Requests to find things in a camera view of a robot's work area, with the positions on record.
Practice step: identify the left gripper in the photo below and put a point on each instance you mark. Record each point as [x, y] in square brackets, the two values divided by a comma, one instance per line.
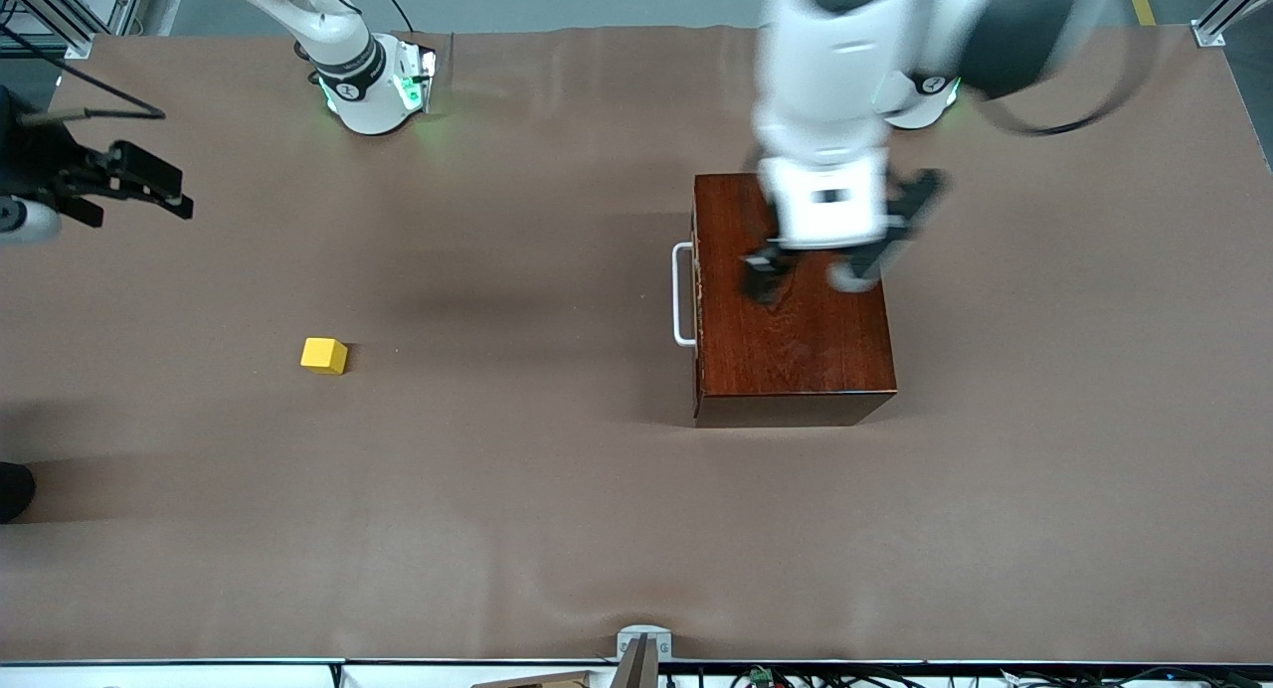
[767, 273]

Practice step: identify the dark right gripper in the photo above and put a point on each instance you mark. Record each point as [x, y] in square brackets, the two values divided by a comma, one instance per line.
[38, 159]

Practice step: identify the yellow block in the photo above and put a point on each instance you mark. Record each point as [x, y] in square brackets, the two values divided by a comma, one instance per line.
[324, 356]

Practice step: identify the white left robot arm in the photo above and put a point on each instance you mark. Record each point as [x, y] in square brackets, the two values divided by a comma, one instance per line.
[825, 72]

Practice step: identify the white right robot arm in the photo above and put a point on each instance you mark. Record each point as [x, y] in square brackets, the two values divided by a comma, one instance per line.
[348, 82]

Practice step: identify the red-brown wooden cabinet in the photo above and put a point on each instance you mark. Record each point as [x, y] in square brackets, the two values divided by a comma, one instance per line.
[796, 350]

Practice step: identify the black round object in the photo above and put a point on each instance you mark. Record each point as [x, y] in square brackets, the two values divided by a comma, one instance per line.
[14, 491]

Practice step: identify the brown table cover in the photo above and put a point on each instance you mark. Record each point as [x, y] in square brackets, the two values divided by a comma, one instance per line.
[398, 519]

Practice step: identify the light brown wooden piece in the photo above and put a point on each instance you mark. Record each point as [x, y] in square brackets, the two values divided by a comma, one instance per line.
[542, 681]

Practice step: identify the aluminium frame profile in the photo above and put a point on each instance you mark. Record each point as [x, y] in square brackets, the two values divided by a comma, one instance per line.
[1233, 12]
[70, 17]

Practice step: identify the metal base plate green light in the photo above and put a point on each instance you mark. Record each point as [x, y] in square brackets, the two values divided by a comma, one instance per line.
[418, 82]

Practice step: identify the grey metal clamp bracket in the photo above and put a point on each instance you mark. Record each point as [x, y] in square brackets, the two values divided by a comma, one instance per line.
[641, 658]

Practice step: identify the white table frame rail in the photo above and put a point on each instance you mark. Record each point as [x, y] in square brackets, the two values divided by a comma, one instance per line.
[149, 676]

